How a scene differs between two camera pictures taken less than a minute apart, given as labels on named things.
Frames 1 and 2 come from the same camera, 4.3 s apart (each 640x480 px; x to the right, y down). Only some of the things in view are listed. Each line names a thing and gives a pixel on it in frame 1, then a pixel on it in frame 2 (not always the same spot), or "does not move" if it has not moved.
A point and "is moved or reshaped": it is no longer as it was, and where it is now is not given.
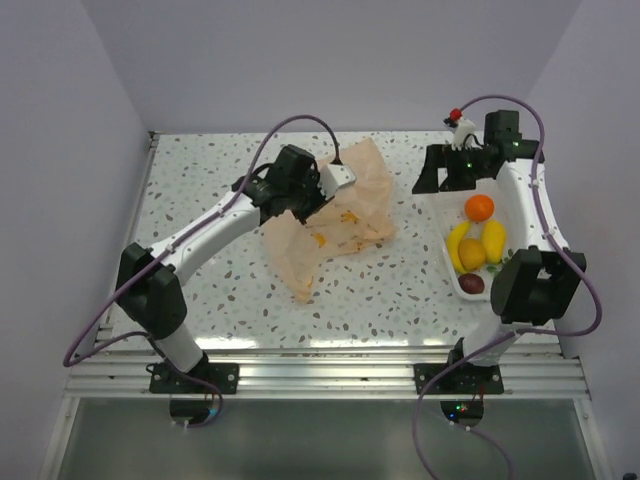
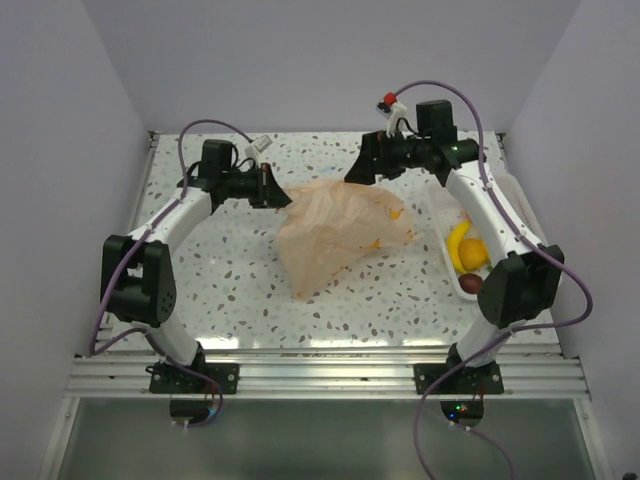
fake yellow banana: (453, 242) does not move
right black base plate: (464, 378) does not move
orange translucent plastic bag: (359, 218) is moved or reshaped
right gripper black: (428, 181) -> (376, 144)
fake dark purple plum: (471, 283) does not move
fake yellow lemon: (472, 254) does not move
